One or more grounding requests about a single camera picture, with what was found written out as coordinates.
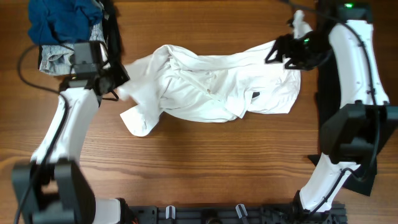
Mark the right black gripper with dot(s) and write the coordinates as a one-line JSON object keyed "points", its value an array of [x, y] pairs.
{"points": [[288, 51]]}

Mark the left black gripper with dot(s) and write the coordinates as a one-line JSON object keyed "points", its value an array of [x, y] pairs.
{"points": [[119, 68]]}

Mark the white shirt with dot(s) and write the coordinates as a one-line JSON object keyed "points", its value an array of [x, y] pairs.
{"points": [[205, 88]]}

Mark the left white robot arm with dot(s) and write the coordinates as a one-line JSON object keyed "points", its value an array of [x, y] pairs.
{"points": [[51, 187]]}

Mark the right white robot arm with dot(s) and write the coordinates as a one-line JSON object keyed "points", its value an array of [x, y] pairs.
{"points": [[326, 181]]}

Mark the black folded garment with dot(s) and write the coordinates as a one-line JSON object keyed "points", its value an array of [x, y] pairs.
{"points": [[110, 31]]}

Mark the light denim folded garment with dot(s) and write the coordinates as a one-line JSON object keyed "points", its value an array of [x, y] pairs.
{"points": [[57, 60]]}

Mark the black shirt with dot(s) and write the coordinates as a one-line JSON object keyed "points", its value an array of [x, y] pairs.
{"points": [[356, 117]]}

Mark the blue folded garment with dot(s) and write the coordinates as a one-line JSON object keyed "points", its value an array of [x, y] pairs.
{"points": [[62, 21]]}

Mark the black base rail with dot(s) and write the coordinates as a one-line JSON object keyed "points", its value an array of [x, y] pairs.
{"points": [[239, 214]]}

